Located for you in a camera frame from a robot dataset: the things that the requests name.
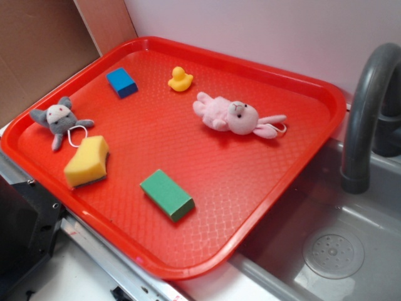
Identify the gray plush animal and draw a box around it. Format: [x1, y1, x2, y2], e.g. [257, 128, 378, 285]
[29, 97, 95, 151]

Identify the red plastic tray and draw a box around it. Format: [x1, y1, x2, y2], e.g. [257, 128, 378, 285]
[1, 37, 346, 280]

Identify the pink plush bunny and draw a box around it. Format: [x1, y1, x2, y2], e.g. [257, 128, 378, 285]
[192, 92, 287, 139]

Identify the green foam block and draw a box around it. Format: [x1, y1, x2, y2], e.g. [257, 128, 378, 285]
[140, 169, 195, 223]

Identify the yellow rubber duck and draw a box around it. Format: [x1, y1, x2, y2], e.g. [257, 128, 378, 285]
[168, 66, 194, 92]

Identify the blue foam block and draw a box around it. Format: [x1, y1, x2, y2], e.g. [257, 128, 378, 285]
[106, 68, 138, 98]

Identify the yellow sponge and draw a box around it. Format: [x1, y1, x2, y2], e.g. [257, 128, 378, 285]
[64, 135, 109, 187]

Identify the gray plastic sink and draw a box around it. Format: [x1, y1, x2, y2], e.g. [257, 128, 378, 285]
[231, 140, 400, 300]

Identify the gray curved faucet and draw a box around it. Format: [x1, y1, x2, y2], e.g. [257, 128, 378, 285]
[341, 43, 400, 194]

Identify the brown cardboard panel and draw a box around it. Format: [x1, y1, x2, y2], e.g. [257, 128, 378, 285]
[1, 1, 137, 126]

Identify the silver aluminum rail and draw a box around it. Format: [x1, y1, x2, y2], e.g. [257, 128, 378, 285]
[61, 213, 188, 300]

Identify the black metal bracket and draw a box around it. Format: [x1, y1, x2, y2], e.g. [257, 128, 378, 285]
[1, 177, 63, 300]

